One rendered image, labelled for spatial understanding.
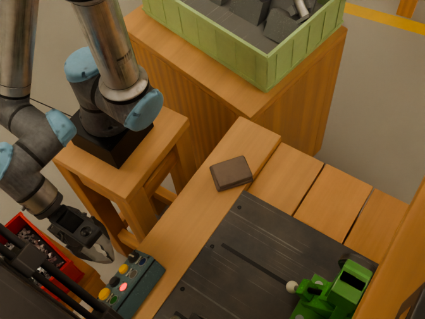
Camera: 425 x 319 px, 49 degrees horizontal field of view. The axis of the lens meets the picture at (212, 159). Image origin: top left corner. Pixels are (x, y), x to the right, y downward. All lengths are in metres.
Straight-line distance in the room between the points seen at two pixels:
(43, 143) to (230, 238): 0.50
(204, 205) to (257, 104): 0.45
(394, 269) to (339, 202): 0.77
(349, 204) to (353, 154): 1.15
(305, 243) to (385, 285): 0.70
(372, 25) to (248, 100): 1.59
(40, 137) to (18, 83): 0.12
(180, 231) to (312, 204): 0.35
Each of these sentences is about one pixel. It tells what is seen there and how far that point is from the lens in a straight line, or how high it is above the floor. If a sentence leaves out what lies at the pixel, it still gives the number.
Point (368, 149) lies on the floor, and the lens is 2.42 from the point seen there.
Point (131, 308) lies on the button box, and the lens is 1.13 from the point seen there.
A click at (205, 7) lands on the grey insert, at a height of 0.85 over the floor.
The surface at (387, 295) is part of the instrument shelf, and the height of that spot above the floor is 1.54.
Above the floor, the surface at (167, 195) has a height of 0.24.
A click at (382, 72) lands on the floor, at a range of 2.75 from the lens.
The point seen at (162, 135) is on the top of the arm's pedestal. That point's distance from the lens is 1.40.
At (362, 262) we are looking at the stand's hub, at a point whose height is 1.16.
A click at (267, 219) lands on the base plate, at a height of 0.90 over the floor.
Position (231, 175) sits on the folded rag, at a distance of 1.21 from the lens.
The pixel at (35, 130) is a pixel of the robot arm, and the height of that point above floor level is 1.24.
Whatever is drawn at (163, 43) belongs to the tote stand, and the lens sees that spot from 1.74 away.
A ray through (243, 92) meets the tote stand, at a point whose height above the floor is 0.79.
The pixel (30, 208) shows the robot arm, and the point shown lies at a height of 1.15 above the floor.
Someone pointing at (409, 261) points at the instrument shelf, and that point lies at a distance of 0.50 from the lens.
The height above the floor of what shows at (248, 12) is 0.87.
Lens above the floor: 1.99
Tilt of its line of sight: 58 degrees down
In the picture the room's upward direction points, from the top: 8 degrees counter-clockwise
